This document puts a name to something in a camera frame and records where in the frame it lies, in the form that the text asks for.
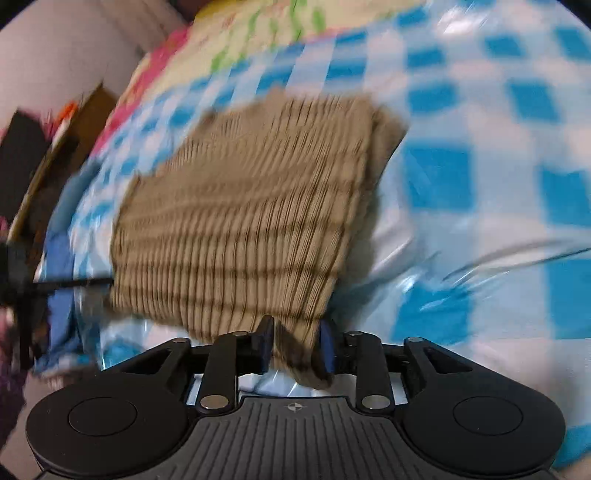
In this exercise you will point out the blue white checkered plastic sheet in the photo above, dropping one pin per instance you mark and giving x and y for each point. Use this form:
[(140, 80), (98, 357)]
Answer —
[(461, 161)]

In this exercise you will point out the tan striped ribbed sweater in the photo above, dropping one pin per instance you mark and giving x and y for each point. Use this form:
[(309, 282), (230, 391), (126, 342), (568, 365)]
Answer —
[(240, 221)]

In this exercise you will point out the blue cloth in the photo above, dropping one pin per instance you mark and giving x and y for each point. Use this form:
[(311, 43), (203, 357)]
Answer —
[(60, 258)]

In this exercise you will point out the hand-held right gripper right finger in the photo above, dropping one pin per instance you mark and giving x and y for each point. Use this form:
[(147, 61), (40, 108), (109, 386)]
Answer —
[(325, 353)]

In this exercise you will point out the wooden cabinet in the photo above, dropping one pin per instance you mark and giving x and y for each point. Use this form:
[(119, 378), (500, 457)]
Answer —
[(87, 120)]

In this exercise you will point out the yellow floral bedsheet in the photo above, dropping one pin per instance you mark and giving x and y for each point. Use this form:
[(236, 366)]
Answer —
[(240, 27)]

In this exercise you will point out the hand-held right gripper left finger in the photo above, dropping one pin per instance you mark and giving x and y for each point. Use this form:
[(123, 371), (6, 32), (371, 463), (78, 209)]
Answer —
[(265, 350)]

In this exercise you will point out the orange white object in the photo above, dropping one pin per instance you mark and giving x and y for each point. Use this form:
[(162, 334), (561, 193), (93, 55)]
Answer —
[(68, 110)]

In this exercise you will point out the black object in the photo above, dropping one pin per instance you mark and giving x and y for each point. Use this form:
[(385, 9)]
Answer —
[(23, 157)]

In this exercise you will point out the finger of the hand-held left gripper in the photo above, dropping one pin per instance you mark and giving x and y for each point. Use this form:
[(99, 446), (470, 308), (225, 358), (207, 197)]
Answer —
[(74, 284)]

